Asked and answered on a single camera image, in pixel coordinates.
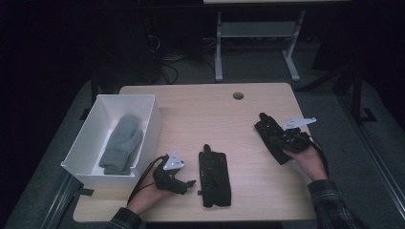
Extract plain grey mitten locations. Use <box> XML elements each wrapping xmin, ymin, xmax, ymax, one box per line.
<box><xmin>97</xmin><ymin>114</ymin><xmax>144</xmax><ymax>170</ymax></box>

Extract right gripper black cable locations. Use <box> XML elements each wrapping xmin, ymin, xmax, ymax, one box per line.
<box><xmin>306</xmin><ymin>133</ymin><xmax>330</xmax><ymax>179</ymax></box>

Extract white storage box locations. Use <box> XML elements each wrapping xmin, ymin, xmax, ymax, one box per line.
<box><xmin>60</xmin><ymin>94</ymin><xmax>162</xmax><ymax>189</ymax></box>

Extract black glove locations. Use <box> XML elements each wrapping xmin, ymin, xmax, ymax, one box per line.
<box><xmin>253</xmin><ymin>112</ymin><xmax>295</xmax><ymax>166</ymax></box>
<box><xmin>197</xmin><ymin>143</ymin><xmax>233</xmax><ymax>209</ymax></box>

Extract black floor cables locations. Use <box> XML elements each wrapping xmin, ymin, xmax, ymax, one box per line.
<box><xmin>144</xmin><ymin>34</ymin><xmax>218</xmax><ymax>85</ymax></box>

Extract black metal stand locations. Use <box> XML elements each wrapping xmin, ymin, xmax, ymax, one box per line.
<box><xmin>330</xmin><ymin>56</ymin><xmax>378</xmax><ymax>124</ymax></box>

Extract aluminium rail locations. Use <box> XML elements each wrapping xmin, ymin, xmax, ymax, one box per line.
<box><xmin>338</xmin><ymin>94</ymin><xmax>405</xmax><ymax>220</ymax></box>
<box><xmin>37</xmin><ymin>173</ymin><xmax>84</xmax><ymax>229</ymax></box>

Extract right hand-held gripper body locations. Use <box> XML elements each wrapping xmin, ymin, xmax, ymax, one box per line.
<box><xmin>279</xmin><ymin>116</ymin><xmax>318</xmax><ymax>155</ymax></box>

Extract grey metal desk frame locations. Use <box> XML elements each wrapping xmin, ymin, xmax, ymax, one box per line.
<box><xmin>213</xmin><ymin>9</ymin><xmax>308</xmax><ymax>83</ymax></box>

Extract person's left hand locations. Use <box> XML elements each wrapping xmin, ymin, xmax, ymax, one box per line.
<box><xmin>125</xmin><ymin>171</ymin><xmax>173</xmax><ymax>216</ymax></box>

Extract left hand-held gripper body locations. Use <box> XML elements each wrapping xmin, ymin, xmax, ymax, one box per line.
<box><xmin>152</xmin><ymin>151</ymin><xmax>189</xmax><ymax>197</ymax></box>

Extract person's right hand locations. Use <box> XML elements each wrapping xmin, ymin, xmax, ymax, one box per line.
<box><xmin>282</xmin><ymin>145</ymin><xmax>330</xmax><ymax>183</ymax></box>

